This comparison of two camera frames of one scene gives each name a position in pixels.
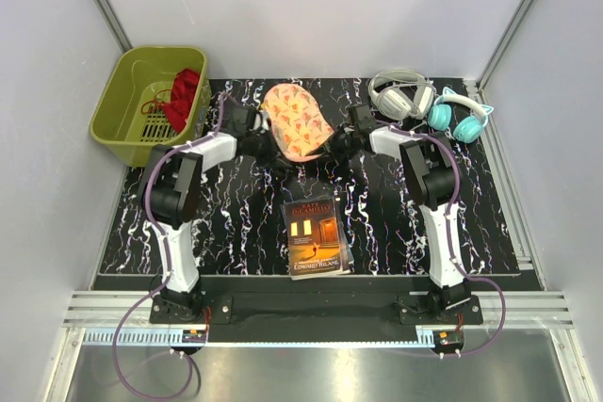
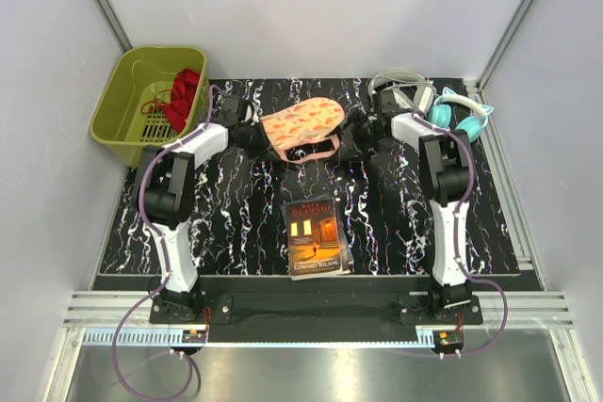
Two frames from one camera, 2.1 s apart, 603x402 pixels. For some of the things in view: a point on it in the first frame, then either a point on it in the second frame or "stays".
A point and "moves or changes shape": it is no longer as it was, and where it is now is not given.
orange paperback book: (317, 246) stays
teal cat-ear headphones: (468, 129) stays
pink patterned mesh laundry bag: (297, 121) moves or changes shape
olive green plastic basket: (138, 72) stays
